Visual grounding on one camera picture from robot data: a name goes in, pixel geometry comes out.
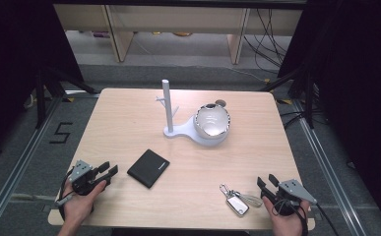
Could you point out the person's left hand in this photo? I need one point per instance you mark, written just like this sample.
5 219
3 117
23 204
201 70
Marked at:
79 205

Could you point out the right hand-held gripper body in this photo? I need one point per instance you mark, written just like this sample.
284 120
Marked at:
291 193

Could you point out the black metal stand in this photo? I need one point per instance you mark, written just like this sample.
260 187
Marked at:
304 95
45 95

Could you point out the silver car key with keyring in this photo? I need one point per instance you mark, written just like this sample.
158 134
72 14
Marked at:
237 204

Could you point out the purple object under desk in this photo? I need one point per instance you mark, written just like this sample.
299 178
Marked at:
100 33

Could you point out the small round brown disc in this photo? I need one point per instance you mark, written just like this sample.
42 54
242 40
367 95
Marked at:
222 102

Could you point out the light wooden desk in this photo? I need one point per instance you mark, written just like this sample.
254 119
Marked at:
178 18

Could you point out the aluminium floor rail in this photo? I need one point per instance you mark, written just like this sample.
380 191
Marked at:
329 173
24 160

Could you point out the white stand with pole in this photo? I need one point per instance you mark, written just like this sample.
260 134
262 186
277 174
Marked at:
182 130

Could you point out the silver and white bowl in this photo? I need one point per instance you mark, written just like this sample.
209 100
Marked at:
211 122

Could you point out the black curtain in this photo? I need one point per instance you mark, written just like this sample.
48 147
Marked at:
358 82
11 65

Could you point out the person's right hand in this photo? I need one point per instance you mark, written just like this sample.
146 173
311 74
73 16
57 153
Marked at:
285 223

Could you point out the black leather wallet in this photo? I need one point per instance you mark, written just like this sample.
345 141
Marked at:
148 168

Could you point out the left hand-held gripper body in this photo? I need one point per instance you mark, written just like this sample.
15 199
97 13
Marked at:
80 171

